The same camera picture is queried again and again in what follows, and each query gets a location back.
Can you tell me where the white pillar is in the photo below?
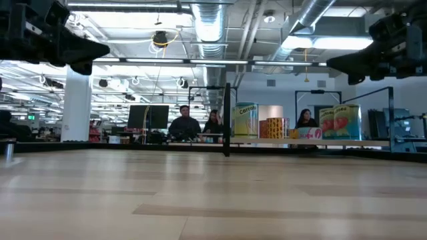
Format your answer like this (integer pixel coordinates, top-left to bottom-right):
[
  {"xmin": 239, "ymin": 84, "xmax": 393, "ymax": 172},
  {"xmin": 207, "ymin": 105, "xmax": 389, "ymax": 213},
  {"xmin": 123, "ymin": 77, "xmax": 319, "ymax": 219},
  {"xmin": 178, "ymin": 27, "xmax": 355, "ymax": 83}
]
[{"xmin": 61, "ymin": 65, "xmax": 93, "ymax": 143}]

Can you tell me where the black frame wooden shelf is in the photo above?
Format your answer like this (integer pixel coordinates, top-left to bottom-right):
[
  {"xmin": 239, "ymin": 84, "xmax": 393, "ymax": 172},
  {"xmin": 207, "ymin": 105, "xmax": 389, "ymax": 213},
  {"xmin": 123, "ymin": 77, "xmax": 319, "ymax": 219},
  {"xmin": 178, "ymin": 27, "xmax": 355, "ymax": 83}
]
[{"xmin": 222, "ymin": 82, "xmax": 395, "ymax": 157}]

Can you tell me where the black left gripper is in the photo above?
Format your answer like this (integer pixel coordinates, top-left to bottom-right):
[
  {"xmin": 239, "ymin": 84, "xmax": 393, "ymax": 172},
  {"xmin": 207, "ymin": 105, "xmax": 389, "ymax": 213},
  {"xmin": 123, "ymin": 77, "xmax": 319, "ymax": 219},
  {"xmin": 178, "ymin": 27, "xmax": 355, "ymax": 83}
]
[{"xmin": 0, "ymin": 0, "xmax": 111, "ymax": 76}]

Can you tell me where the black computer monitor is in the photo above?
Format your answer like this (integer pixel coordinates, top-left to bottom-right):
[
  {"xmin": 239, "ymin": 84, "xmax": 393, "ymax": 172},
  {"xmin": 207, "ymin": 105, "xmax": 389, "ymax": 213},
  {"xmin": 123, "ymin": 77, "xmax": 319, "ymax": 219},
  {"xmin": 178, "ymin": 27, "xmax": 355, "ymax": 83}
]
[{"xmin": 127, "ymin": 105, "xmax": 170, "ymax": 130}]

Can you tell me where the black reel yellow cord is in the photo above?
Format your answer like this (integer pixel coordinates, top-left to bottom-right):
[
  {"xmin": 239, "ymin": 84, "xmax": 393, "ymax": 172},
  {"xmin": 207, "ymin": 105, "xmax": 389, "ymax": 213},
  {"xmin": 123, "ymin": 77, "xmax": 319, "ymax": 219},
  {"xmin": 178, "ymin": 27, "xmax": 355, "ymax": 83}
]
[{"xmin": 151, "ymin": 29, "xmax": 180, "ymax": 48}]

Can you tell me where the silver metal cylinder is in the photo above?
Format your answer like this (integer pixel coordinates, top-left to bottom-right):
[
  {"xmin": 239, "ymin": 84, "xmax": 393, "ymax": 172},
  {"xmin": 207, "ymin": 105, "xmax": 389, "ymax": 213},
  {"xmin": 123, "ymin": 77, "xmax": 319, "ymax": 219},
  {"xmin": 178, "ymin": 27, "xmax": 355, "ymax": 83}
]
[{"xmin": 4, "ymin": 141, "xmax": 15, "ymax": 163}]

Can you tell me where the silver slanted ventilation duct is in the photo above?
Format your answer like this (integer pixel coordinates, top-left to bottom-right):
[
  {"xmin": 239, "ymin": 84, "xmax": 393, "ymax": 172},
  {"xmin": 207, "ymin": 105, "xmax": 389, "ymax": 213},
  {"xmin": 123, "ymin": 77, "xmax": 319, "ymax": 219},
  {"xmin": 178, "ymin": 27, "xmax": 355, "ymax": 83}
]
[{"xmin": 266, "ymin": 0, "xmax": 336, "ymax": 63}]

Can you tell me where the long ceiling light bar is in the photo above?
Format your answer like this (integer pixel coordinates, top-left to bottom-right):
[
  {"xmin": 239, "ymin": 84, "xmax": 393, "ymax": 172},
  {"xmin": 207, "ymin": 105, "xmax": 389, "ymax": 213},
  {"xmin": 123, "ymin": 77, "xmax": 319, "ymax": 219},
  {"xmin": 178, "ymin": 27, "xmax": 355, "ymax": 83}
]
[{"xmin": 89, "ymin": 56, "xmax": 330, "ymax": 68}]

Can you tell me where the person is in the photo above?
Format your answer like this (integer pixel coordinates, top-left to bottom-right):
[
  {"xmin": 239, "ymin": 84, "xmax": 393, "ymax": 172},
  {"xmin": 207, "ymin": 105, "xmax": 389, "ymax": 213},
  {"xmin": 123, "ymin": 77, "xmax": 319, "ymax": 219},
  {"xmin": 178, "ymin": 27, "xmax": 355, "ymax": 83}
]
[
  {"xmin": 296, "ymin": 108, "xmax": 320, "ymax": 129},
  {"xmin": 168, "ymin": 105, "xmax": 203, "ymax": 141},
  {"xmin": 202, "ymin": 109, "xmax": 224, "ymax": 135}
]

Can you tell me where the dark equipment station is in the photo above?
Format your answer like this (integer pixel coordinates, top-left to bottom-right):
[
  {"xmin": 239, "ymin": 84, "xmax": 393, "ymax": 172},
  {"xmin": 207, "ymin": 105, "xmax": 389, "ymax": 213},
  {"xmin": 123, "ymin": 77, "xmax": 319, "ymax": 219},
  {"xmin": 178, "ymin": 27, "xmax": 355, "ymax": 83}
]
[{"xmin": 368, "ymin": 107, "xmax": 427, "ymax": 153}]

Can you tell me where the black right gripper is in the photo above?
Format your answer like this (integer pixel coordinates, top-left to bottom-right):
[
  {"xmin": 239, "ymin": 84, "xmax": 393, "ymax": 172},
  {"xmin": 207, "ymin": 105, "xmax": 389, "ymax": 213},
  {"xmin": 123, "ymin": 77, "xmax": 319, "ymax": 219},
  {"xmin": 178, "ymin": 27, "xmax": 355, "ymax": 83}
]
[{"xmin": 326, "ymin": 9, "xmax": 427, "ymax": 86}]

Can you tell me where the orange black patterned can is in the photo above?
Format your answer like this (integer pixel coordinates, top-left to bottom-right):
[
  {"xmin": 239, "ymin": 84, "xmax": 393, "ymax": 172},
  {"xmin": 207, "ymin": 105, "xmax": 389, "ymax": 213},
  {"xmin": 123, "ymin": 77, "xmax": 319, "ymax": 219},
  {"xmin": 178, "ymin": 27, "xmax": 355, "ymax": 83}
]
[{"xmin": 266, "ymin": 117, "xmax": 290, "ymax": 139}]

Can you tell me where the black metal frame stand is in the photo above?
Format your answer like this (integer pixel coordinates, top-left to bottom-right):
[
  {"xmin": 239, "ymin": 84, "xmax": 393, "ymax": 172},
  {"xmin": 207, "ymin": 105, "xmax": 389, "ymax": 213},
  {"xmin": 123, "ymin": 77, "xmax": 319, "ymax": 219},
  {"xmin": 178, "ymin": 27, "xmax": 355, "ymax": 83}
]
[
  {"xmin": 187, "ymin": 85, "xmax": 238, "ymax": 113},
  {"xmin": 294, "ymin": 89, "xmax": 343, "ymax": 116}
]

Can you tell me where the carrots label can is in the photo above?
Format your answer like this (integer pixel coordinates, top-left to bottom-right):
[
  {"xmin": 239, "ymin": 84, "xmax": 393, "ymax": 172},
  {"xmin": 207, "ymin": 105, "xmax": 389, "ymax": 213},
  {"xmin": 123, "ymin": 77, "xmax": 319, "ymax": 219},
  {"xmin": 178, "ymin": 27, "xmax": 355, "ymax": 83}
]
[{"xmin": 232, "ymin": 102, "xmax": 260, "ymax": 139}]

